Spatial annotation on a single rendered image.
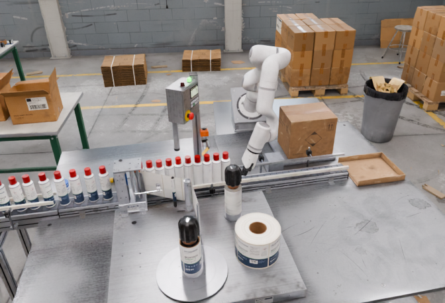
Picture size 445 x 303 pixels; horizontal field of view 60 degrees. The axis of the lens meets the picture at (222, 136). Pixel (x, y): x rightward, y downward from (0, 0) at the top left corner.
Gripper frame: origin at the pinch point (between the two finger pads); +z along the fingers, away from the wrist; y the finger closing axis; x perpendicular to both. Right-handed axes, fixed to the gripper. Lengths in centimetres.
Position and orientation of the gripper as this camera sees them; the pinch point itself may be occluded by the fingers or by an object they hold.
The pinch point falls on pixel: (244, 172)
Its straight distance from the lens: 221.7
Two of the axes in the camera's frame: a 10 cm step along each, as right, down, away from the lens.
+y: 2.1, 5.1, -8.4
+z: -3.1, 8.5, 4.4
